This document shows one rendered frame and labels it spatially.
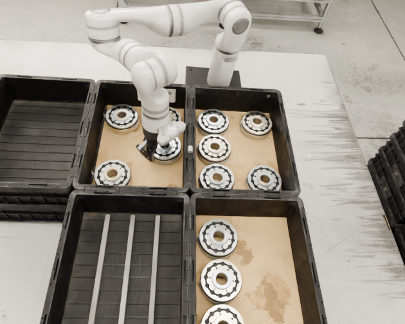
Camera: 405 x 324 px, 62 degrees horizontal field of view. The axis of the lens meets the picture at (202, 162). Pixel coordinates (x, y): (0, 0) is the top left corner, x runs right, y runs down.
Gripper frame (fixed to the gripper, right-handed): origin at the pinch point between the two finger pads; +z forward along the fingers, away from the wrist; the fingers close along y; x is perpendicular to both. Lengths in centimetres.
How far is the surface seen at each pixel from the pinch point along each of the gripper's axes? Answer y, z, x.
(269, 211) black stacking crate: -8.6, -1.2, 36.4
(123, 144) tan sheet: 4.7, 2.3, -10.7
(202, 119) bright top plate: -19.3, -1.0, 0.9
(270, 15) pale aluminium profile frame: -194, 71, -77
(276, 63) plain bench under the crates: -81, 15, -8
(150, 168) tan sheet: 4.5, 2.2, 1.7
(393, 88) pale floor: -212, 85, 32
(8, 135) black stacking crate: 27.9, 2.5, -37.4
